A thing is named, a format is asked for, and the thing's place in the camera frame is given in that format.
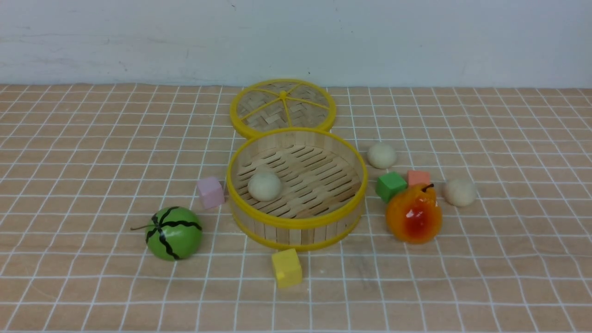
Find green toy watermelon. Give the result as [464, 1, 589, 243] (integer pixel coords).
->
[130, 206, 203, 261]

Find green cube block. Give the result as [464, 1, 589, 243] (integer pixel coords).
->
[375, 172, 407, 203]

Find bamboo steamer lid yellow rim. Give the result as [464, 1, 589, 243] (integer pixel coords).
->
[229, 79, 337, 139]

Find orange cube block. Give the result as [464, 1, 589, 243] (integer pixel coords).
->
[407, 169, 431, 187]

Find yellow cube block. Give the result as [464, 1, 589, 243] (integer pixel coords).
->
[271, 248, 303, 288]

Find orange toy pear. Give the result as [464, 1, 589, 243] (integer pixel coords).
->
[385, 183, 443, 244]

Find white bun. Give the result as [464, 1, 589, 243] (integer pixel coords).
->
[247, 170, 283, 202]
[366, 142, 398, 169]
[443, 179, 477, 207]

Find bamboo steamer tray yellow rim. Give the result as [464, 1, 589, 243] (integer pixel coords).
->
[227, 127, 369, 251]

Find pink cube block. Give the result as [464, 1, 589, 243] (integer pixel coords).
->
[197, 177, 225, 210]

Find checkered orange tablecloth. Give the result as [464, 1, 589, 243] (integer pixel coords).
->
[0, 85, 592, 333]

